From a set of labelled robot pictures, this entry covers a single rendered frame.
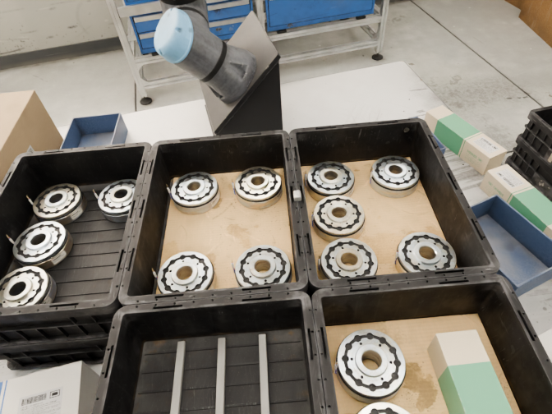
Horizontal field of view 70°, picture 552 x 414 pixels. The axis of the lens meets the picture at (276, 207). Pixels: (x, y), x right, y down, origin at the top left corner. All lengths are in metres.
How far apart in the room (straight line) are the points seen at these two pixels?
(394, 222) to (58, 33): 3.20
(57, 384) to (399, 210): 0.71
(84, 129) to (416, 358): 1.16
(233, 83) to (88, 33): 2.65
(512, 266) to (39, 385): 0.96
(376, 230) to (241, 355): 0.36
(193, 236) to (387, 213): 0.40
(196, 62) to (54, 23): 2.67
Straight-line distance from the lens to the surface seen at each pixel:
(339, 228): 0.78
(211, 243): 0.81
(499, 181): 1.10
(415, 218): 0.86
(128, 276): 0.69
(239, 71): 1.08
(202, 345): 0.71
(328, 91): 1.43
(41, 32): 3.70
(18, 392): 0.86
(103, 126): 1.40
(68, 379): 0.82
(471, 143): 1.19
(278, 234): 0.81
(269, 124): 1.16
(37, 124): 1.31
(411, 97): 1.44
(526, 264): 1.03
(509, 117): 2.74
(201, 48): 1.04
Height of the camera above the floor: 1.47
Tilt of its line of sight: 48 degrees down
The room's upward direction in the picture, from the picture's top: 5 degrees counter-clockwise
